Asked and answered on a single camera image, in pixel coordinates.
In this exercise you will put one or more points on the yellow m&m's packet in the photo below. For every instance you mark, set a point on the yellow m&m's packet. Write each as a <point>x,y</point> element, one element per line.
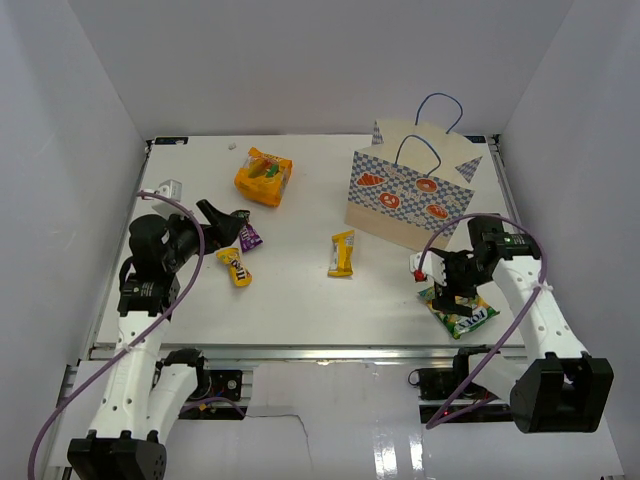
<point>231,258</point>

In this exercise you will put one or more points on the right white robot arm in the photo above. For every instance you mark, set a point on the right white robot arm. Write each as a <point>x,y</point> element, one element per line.
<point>538,367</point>

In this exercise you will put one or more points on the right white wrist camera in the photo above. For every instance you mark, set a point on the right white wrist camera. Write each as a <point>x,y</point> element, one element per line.
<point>429,265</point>

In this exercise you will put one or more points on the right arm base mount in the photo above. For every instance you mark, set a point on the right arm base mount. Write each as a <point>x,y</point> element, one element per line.
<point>436,384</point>

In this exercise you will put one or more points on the orange mango gummy bag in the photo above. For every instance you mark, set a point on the orange mango gummy bag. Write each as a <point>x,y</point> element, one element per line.
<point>263,177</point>

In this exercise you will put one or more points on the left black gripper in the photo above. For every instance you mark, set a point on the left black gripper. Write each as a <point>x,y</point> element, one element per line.
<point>223,228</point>

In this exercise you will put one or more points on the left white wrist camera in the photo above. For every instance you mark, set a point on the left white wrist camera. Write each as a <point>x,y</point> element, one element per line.
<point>163,197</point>

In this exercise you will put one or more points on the green fox's candy bag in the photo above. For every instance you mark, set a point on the green fox's candy bag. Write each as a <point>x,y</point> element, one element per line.
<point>455,324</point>

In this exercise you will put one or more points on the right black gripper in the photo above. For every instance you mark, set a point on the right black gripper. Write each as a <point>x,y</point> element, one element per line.
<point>444,296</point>

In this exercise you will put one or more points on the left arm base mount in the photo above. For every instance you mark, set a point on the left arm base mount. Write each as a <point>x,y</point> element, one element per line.
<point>216,388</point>

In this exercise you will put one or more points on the purple m&m's packet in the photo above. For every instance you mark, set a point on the purple m&m's packet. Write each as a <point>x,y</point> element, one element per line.
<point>249,238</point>

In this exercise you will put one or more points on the yellow snack bar packet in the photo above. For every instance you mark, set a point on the yellow snack bar packet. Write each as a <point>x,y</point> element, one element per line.
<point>343,246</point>

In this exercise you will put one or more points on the white front cover sheet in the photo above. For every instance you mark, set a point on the white front cover sheet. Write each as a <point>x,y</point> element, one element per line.
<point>362,421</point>

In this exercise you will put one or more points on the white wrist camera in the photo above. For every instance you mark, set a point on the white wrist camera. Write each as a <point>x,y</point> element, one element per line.
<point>429,265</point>
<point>163,197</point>

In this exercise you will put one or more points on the blue checkered paper bag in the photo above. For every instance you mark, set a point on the blue checkered paper bag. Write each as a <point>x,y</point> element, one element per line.
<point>413,178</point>

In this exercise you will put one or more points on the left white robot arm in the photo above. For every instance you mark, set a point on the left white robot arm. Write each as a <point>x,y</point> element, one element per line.
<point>145,392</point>

